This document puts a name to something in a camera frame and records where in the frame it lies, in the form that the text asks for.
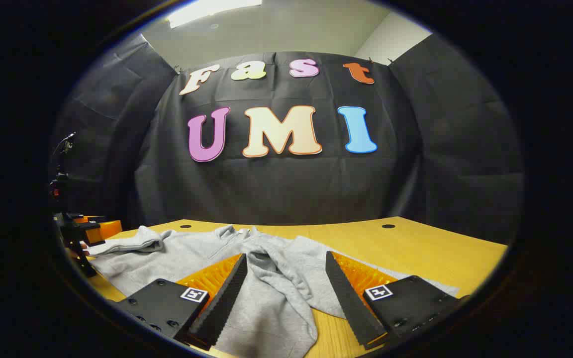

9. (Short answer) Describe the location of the black backdrop cloth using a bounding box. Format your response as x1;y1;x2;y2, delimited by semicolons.
48;32;525;244

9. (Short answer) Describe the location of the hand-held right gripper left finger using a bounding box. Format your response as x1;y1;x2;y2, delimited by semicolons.
109;253;249;351

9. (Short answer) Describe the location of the grey sweatshirt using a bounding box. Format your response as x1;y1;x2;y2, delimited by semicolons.
85;225;461;358

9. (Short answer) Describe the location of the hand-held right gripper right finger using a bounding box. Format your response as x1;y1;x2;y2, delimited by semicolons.
325;250;471;349

